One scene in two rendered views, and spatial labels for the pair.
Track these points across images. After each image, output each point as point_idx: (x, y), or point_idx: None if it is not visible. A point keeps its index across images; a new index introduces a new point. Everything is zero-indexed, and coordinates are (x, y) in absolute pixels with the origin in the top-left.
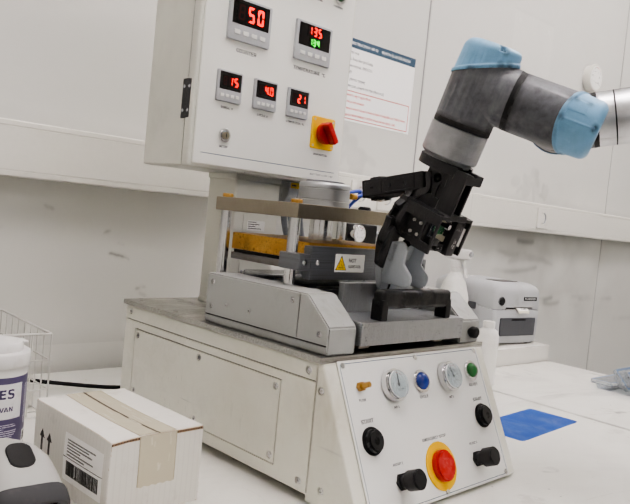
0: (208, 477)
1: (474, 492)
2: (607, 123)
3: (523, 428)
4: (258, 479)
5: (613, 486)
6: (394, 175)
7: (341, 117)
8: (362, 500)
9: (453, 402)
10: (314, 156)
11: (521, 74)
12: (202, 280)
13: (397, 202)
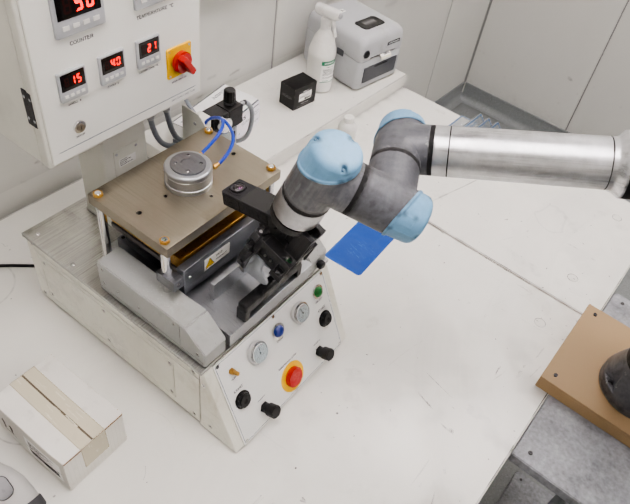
0: (131, 402)
1: (315, 374)
2: (438, 171)
3: (363, 250)
4: (166, 396)
5: (411, 337)
6: (250, 205)
7: (196, 32)
8: (238, 436)
9: (302, 325)
10: (173, 84)
11: (360, 183)
12: (87, 196)
13: (253, 238)
